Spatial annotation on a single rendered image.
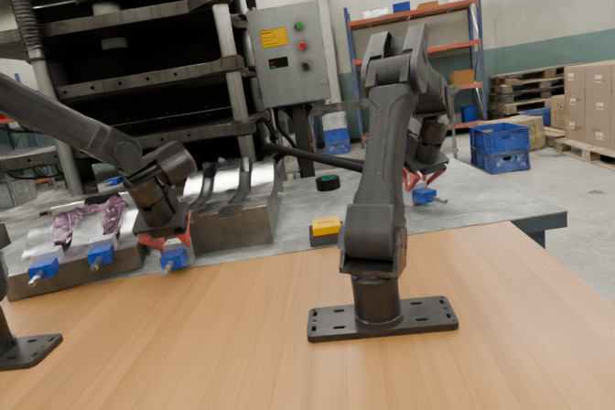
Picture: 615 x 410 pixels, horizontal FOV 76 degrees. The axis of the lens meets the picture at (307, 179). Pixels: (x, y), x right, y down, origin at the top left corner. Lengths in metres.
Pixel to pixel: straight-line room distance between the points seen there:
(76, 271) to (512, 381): 0.82
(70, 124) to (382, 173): 0.49
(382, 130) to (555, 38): 7.47
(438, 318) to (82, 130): 0.61
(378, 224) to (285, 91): 1.26
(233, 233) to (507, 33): 7.15
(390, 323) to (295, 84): 1.31
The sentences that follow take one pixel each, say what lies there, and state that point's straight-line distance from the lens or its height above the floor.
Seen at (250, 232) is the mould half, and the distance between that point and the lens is 0.91.
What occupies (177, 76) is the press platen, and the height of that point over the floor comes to 1.26.
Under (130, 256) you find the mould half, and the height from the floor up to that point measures 0.83.
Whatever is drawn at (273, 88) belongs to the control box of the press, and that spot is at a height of 1.15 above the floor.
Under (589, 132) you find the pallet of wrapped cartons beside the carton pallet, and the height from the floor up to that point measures 0.27.
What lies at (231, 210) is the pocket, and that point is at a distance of 0.95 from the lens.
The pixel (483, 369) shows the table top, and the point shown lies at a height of 0.80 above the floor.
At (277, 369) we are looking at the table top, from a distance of 0.54.
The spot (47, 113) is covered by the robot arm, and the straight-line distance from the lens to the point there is 0.74.
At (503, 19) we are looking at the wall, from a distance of 7.77.
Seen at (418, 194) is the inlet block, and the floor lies 0.84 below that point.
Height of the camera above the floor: 1.13
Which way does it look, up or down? 13 degrees down
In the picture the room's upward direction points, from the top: 9 degrees counter-clockwise
